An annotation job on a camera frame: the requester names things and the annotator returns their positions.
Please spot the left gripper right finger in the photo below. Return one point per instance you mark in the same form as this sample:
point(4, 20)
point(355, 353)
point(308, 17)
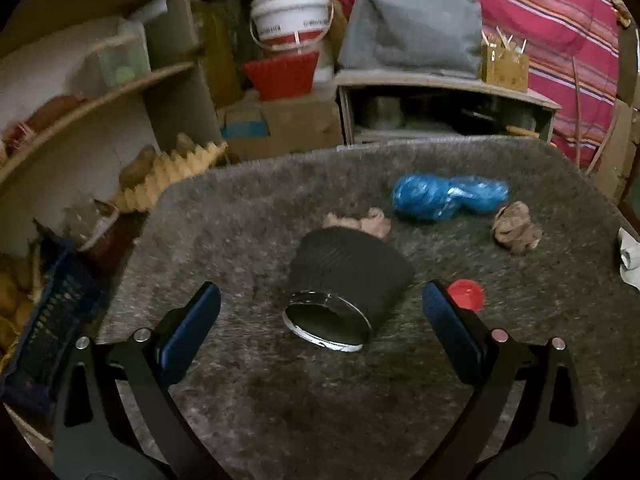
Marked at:
point(525, 418)

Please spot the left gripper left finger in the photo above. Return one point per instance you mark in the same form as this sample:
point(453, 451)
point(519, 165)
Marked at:
point(93, 437)

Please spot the red bottle cap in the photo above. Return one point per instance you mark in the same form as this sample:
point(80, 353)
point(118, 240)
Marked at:
point(467, 294)

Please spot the brown paper ball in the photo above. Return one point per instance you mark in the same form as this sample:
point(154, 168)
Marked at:
point(514, 229)

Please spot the black cylindrical can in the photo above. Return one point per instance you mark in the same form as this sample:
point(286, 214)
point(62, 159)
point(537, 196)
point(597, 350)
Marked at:
point(342, 286)

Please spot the blue plastic bag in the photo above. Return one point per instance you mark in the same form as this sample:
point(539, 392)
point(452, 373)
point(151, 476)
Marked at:
point(433, 198)

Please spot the beige paper piece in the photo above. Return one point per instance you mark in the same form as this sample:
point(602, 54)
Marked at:
point(373, 223)

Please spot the dark blue plastic crate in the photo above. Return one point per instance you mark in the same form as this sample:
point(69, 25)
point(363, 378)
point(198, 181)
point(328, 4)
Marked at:
point(75, 290)

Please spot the grey fuzzy table mat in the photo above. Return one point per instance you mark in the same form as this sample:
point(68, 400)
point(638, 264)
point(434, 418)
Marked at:
point(322, 364)

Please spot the yellow egg tray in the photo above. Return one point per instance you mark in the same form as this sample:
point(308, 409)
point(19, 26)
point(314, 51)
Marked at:
point(168, 169)

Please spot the cardboard box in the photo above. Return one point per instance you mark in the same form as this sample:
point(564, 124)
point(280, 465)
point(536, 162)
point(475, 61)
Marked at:
point(258, 130)

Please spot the grey low cabinet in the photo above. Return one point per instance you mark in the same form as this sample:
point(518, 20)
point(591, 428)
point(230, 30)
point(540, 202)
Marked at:
point(379, 106)

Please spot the wooden utensil holder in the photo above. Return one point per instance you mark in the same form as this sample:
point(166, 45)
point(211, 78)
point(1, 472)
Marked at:
point(504, 63)

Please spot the wooden shelf unit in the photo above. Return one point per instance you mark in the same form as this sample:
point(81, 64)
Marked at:
point(97, 80)

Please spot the red plastic basket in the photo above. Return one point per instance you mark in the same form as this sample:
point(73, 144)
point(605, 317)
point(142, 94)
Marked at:
point(284, 76)

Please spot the striped pink curtain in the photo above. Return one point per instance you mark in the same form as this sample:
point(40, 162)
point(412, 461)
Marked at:
point(573, 52)

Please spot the grey cloth bag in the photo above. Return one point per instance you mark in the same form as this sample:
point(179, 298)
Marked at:
point(439, 37)

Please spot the white plastic bucket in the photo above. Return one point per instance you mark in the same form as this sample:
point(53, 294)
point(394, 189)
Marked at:
point(281, 25)

